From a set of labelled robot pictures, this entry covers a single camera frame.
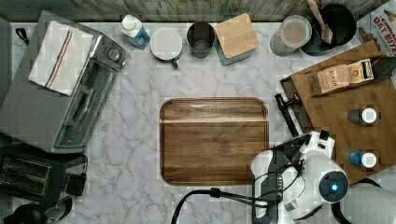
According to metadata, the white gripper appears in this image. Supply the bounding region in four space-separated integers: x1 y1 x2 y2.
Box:
274 129 336 162

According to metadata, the wooden drawer box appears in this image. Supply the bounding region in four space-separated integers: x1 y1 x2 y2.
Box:
280 41 396 184

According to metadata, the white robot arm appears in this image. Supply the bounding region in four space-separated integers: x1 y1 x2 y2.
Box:
250 131 349 224

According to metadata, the blue spice jar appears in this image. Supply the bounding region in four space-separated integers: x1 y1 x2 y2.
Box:
347 150 377 168

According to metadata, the black paper towel holder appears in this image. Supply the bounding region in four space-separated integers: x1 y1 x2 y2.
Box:
331 178 380 224

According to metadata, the grey spice jar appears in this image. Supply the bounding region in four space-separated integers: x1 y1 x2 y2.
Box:
347 107 377 124

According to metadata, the paper towel roll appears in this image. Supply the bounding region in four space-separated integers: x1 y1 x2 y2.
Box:
340 183 396 224

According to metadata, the wooden cutting board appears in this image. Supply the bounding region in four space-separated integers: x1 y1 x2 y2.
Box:
160 97 269 186

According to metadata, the wooden spoon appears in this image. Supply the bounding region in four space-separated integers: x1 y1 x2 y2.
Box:
307 0 332 44

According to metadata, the glass cereal jar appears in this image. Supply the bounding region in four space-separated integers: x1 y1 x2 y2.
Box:
270 15 312 57

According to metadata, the black utensil holder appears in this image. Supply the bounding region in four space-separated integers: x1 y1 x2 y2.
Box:
302 4 357 56

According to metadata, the teal canister wooden lid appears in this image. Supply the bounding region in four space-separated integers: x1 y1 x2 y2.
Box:
215 13 259 66

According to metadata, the cereal box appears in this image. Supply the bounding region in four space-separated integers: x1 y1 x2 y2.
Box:
357 0 396 56

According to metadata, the dark grey tumbler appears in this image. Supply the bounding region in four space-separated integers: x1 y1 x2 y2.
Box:
187 21 215 59

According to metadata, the green white mug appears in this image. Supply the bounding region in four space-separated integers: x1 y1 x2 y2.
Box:
149 27 183 69

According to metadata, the blue salt container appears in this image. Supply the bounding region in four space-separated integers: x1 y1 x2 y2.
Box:
120 15 150 49

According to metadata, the stainless toaster oven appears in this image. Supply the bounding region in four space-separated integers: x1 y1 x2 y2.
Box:
1 11 126 154

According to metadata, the white folded towel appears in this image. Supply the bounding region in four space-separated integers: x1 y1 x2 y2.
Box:
28 21 94 96

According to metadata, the black toaster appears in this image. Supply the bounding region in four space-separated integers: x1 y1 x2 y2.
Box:
0 144 88 205

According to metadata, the black kettle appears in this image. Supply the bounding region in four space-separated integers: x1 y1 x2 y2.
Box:
4 198 73 224

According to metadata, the black drawer handle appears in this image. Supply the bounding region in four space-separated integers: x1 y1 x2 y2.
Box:
275 93 301 137

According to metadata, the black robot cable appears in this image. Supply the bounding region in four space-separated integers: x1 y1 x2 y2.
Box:
170 148 304 224

